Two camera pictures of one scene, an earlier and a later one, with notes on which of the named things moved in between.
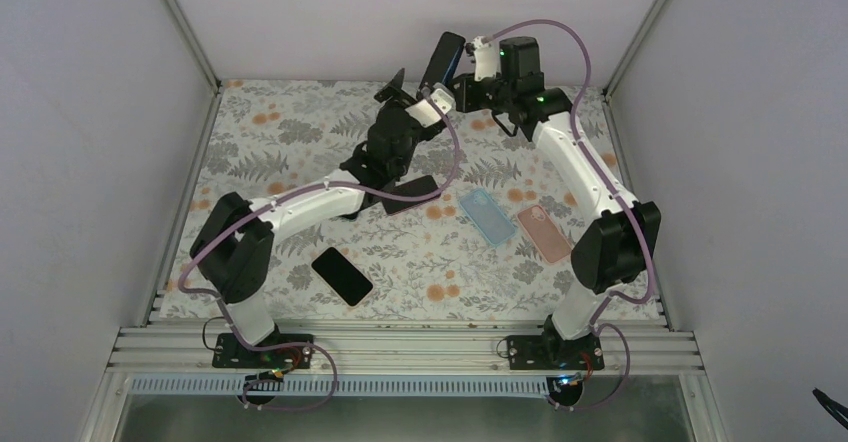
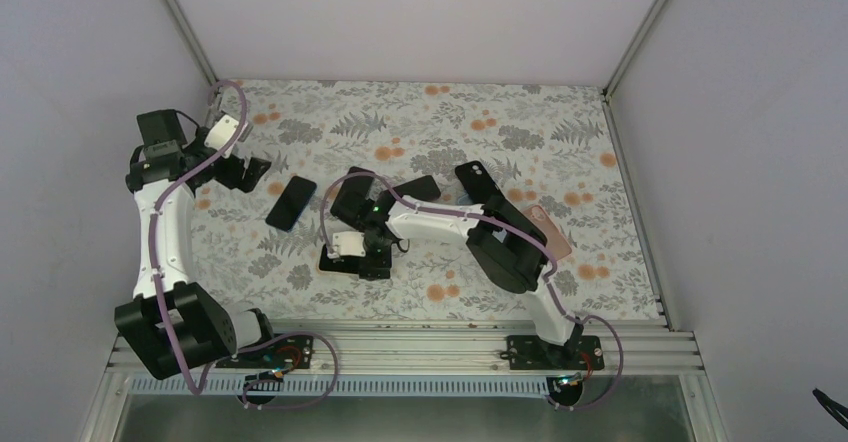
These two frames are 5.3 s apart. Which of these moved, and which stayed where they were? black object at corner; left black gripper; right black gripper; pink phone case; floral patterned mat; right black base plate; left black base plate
Moved: left black gripper; right black gripper
Stayed: left black base plate; right black base plate; floral patterned mat; black object at corner; pink phone case
